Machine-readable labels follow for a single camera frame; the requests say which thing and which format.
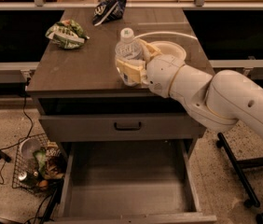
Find black chair base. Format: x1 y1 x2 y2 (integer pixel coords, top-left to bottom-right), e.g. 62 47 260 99
216 133 263 224

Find clear plastic water bottle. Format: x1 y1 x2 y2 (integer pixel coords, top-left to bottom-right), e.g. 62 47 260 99
114 27 145 88

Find black cable on floor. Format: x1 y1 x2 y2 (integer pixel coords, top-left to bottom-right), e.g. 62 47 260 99
0 93 35 200

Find snack bags in basket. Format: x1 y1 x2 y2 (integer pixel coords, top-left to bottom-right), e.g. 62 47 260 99
34 141 66 180

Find open lower grey drawer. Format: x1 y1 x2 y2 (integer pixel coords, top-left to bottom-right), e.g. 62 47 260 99
55 140 216 224

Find black wire basket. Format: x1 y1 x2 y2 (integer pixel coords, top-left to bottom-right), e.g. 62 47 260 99
12 133 62 193

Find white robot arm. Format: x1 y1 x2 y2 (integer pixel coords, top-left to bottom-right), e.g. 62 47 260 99
115 39 263 139

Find upper grey drawer with handle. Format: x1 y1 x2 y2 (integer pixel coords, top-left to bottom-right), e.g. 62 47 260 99
39 113 205 142

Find green chip bag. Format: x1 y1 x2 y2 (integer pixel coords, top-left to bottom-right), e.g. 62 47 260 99
46 20 90 49

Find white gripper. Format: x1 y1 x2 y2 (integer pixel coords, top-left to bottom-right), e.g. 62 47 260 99
116 39 185 98

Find white paper bowl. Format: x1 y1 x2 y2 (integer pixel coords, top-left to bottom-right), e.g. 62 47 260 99
150 41 187 61

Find dark blue chip bag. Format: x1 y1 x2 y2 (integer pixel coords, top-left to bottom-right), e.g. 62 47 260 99
92 0 127 26

